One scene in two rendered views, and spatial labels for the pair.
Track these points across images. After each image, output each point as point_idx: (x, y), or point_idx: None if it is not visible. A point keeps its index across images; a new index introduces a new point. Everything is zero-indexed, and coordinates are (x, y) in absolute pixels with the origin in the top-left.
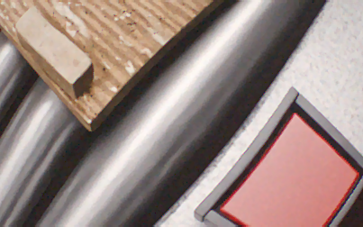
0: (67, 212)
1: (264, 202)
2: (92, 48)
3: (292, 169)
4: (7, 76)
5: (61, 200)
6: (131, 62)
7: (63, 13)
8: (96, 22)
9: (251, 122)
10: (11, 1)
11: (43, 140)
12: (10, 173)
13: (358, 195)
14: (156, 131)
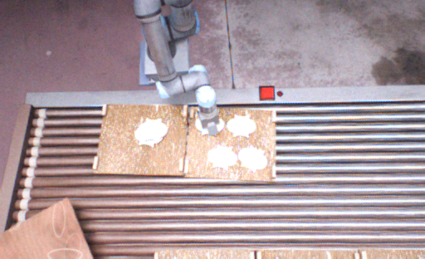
0: (284, 109)
1: (270, 95)
2: (270, 114)
3: (266, 95)
4: (278, 124)
5: (283, 110)
6: (268, 110)
7: (269, 120)
8: (267, 116)
9: (264, 102)
10: (272, 129)
11: (280, 115)
12: (286, 116)
13: (262, 85)
14: (271, 107)
